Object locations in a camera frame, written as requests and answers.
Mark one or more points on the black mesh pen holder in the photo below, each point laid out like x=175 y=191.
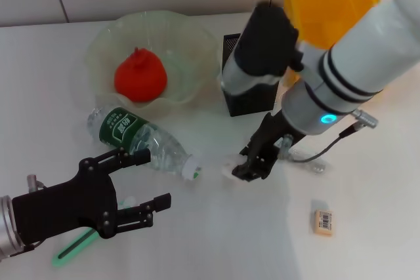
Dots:
x=249 y=103

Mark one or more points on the beige eraser with barcode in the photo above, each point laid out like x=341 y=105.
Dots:
x=325 y=222

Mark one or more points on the white paper ball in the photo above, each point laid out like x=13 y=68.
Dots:
x=229 y=165

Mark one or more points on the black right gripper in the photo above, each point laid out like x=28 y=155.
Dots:
x=269 y=135

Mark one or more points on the silver marker pen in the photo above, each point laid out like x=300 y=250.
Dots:
x=318 y=167

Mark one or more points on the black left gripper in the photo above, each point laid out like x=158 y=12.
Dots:
x=65 y=204

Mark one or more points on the green glass fruit plate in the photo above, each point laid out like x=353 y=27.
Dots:
x=183 y=50

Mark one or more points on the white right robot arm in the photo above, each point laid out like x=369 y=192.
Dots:
x=361 y=63

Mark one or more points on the yellow plastic bin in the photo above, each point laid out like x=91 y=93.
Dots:
x=321 y=4

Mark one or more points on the clear green-label water bottle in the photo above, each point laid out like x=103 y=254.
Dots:
x=121 y=127

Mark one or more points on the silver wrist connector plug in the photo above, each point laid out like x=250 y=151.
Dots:
x=33 y=182
x=364 y=118

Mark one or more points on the orange toy fruit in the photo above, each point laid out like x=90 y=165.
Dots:
x=141 y=76

